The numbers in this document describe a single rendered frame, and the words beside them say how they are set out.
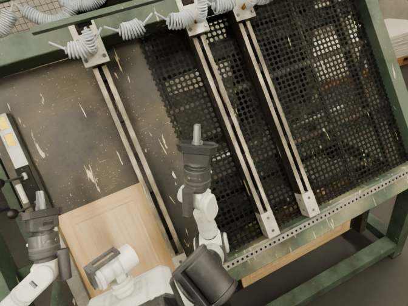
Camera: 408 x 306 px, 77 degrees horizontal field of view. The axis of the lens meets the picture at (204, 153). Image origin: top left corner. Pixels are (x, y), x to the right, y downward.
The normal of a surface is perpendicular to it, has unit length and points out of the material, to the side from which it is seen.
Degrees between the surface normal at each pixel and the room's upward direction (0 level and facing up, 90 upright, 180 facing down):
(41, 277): 53
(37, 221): 72
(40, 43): 60
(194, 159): 78
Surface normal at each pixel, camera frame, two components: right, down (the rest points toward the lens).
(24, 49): 0.22, -0.01
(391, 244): -0.21, -0.81
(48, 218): 0.80, -0.20
